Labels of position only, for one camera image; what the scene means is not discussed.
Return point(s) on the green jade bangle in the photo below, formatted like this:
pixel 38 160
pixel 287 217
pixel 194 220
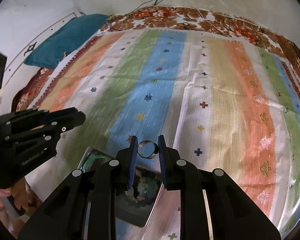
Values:
pixel 94 162

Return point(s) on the person's left hand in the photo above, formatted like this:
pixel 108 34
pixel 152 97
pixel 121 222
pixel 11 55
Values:
pixel 24 198

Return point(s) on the striped colourful woven cloth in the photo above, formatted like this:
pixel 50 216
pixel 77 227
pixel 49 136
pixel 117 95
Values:
pixel 220 101

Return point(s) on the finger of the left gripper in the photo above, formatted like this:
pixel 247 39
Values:
pixel 64 120

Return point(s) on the white board with holes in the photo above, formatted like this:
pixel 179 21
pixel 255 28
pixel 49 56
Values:
pixel 16 69

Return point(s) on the metal jewelry tin box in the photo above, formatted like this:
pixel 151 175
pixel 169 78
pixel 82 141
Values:
pixel 136 205

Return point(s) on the teal quilted pillow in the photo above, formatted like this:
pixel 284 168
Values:
pixel 67 39

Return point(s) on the brown floral bedsheet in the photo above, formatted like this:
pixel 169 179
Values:
pixel 180 18

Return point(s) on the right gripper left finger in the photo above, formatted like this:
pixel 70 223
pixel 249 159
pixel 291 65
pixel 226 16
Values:
pixel 83 204

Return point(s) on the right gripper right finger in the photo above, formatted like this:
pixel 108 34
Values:
pixel 212 204

